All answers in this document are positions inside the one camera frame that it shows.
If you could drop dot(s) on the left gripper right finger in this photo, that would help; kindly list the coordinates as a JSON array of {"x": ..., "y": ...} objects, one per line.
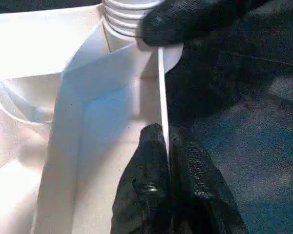
[{"x": 200, "y": 190}]

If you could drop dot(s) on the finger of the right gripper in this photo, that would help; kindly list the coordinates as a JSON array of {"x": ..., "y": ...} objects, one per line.
[{"x": 195, "y": 22}]

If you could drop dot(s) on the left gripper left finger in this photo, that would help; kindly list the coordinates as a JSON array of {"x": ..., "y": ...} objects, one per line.
[{"x": 144, "y": 190}]

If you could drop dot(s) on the white plastic table leg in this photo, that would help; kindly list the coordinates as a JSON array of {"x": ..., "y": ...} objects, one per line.
[{"x": 122, "y": 19}]

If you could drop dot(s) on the white plastic table top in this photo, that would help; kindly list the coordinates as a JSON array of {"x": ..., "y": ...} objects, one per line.
[{"x": 34, "y": 63}]

